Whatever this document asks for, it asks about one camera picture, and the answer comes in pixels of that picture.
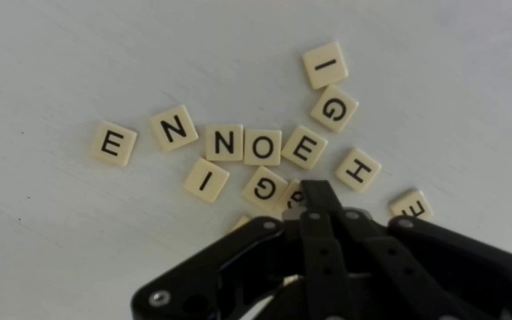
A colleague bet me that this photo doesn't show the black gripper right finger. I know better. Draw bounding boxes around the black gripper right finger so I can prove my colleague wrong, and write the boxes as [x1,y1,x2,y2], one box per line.
[332,208,512,320]

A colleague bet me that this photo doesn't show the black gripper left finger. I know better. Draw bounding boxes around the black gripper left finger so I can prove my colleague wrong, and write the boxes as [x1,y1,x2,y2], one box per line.
[129,180,351,320]

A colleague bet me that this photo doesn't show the cream letter tile E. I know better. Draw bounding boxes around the cream letter tile E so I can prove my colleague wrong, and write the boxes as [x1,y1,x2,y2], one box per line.
[280,123,330,172]
[387,187,437,222]
[86,119,140,169]

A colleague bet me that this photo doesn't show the cream letter tile O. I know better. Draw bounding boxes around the cream letter tile O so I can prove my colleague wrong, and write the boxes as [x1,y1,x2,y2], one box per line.
[241,128,284,169]

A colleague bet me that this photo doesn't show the cream letter tile N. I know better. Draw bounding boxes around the cream letter tile N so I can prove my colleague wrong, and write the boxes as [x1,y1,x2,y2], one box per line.
[147,103,200,153]
[202,123,246,164]

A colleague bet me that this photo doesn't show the cream letter tile G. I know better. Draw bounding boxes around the cream letter tile G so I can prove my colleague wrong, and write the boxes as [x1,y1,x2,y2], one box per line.
[309,84,360,135]
[239,165,289,217]

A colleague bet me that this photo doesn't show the cream letter tile H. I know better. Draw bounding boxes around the cream letter tile H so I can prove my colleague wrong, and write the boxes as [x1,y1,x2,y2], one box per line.
[332,146,383,194]

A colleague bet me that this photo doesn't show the cream letter tile I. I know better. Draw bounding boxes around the cream letter tile I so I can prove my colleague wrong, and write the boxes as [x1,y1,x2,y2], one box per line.
[181,156,232,204]
[300,39,349,92]

